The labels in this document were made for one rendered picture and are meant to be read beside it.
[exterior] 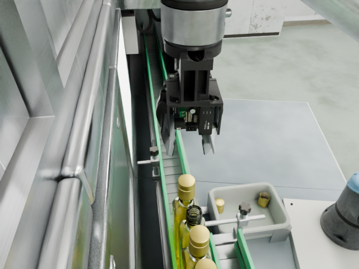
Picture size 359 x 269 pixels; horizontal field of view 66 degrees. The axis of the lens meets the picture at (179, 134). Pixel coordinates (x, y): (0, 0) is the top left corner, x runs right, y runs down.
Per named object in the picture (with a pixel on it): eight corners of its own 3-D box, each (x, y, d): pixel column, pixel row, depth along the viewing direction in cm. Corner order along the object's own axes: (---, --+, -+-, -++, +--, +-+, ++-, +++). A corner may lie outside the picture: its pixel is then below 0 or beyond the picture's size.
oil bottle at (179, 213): (172, 243, 74) (171, 192, 61) (193, 240, 75) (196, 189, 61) (175, 263, 70) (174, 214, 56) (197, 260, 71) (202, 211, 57)
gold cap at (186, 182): (176, 189, 58) (176, 174, 56) (192, 186, 59) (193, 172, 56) (179, 202, 56) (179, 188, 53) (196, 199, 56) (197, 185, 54)
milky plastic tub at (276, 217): (206, 203, 99) (207, 188, 94) (266, 196, 102) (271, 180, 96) (218, 250, 86) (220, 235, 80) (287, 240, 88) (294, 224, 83)
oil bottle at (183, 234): (177, 264, 70) (177, 214, 56) (199, 261, 71) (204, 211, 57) (180, 287, 66) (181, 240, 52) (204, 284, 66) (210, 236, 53)
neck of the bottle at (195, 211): (185, 219, 55) (185, 205, 52) (199, 218, 56) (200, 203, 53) (187, 233, 53) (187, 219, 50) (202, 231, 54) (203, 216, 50)
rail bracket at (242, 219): (198, 234, 76) (200, 206, 68) (257, 226, 78) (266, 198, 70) (200, 244, 74) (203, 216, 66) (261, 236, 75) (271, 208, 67)
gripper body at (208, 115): (165, 140, 38) (162, 57, 30) (164, 104, 44) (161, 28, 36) (221, 138, 38) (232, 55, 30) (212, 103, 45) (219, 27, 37)
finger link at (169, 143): (154, 173, 45) (165, 129, 39) (155, 148, 49) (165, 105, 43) (173, 175, 45) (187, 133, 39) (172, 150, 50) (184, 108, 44)
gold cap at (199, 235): (186, 238, 50) (187, 225, 47) (206, 236, 50) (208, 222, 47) (189, 258, 47) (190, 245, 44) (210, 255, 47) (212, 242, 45)
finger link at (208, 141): (207, 174, 45) (196, 132, 39) (202, 149, 50) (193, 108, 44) (226, 170, 45) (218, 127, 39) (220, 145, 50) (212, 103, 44)
